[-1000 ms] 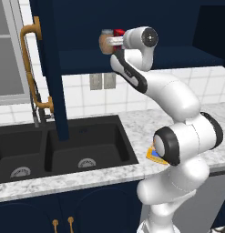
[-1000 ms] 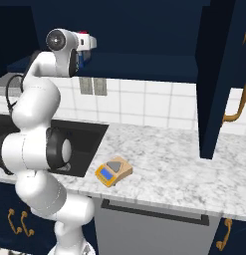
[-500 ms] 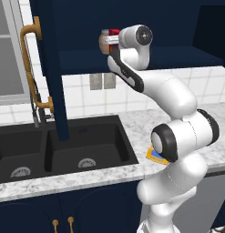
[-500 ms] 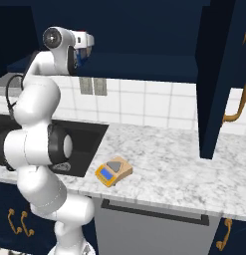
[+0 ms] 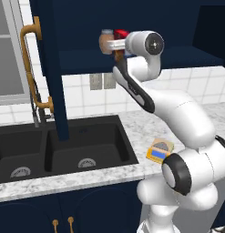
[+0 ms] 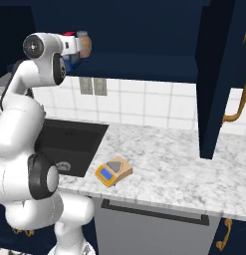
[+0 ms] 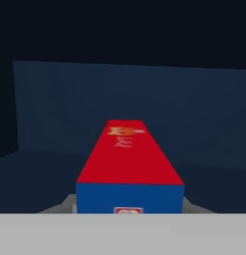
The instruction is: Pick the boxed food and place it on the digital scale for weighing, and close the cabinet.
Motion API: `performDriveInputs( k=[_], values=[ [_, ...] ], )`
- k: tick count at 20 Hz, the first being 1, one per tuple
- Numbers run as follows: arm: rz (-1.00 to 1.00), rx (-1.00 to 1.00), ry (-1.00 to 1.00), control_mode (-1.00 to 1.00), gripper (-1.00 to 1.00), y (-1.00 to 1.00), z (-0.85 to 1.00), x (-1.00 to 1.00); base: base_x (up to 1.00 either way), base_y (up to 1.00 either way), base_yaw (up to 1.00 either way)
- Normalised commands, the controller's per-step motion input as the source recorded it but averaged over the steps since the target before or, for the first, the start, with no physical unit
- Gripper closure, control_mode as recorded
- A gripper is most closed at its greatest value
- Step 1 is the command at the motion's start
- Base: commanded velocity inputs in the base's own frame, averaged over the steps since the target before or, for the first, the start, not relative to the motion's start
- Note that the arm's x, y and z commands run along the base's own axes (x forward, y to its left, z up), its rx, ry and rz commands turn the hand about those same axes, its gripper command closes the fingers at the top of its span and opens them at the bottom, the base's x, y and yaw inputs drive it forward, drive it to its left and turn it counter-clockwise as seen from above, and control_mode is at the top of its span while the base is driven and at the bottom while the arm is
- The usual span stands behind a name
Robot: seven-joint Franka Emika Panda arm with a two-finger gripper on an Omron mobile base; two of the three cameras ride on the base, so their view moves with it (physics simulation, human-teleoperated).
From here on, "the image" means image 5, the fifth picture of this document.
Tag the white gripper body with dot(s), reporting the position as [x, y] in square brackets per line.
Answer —
[116, 45]

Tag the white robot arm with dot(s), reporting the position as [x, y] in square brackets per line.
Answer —
[183, 115]

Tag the navy base cabinet door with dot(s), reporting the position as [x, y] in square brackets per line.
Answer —
[25, 217]
[101, 209]

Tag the brown jar with grey lid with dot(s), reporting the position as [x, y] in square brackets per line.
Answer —
[104, 38]

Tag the dark grey tap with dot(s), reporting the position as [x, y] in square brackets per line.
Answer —
[41, 112]

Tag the black double sink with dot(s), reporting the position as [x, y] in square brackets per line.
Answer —
[86, 142]

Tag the white framed window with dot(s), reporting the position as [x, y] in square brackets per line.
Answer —
[7, 51]

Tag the grey wall outlet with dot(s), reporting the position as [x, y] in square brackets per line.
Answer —
[109, 81]
[95, 82]

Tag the navy wall cabinet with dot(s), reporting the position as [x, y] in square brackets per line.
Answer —
[83, 27]

